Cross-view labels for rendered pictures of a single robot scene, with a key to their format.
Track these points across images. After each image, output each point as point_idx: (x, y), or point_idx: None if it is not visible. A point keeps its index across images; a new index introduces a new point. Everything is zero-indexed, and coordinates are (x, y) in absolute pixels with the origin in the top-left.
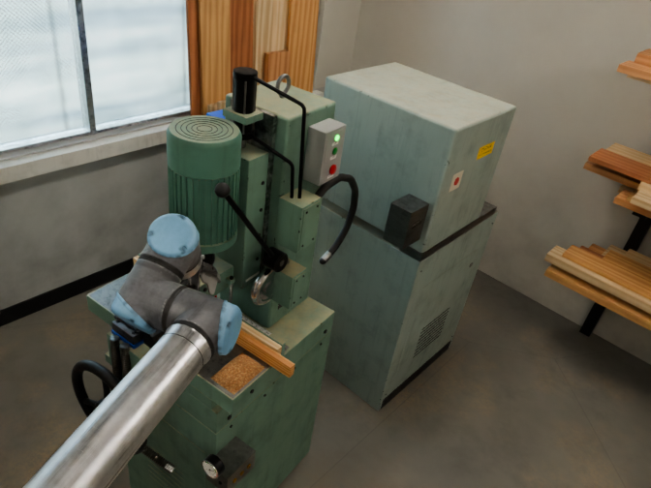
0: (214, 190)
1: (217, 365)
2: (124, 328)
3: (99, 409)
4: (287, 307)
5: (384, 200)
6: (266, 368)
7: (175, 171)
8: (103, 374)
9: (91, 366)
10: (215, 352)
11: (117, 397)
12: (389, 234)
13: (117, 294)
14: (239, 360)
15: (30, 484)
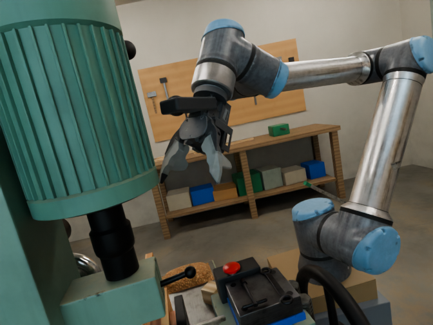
0: (133, 47)
1: (197, 289)
2: (283, 280)
3: (306, 61)
4: None
5: None
6: (161, 276)
7: (121, 31)
8: (327, 271)
9: (343, 287)
10: (186, 304)
11: (297, 61)
12: None
13: (281, 60)
14: (178, 273)
15: (335, 59)
